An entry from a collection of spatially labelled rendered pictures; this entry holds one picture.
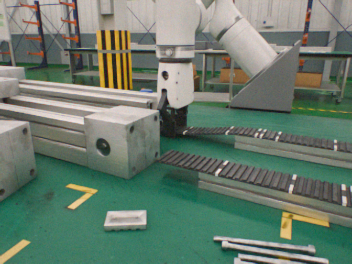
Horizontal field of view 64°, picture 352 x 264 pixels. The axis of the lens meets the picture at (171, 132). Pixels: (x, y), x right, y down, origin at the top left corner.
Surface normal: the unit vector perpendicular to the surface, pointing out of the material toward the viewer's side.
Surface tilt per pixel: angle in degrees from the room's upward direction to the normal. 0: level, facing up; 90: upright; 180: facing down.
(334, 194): 0
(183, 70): 86
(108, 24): 90
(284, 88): 90
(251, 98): 90
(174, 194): 0
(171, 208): 0
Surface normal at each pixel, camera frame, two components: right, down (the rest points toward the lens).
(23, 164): 0.98, 0.06
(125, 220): 0.00, -0.95
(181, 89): 0.88, 0.15
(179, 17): 0.20, 0.31
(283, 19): -0.39, 0.29
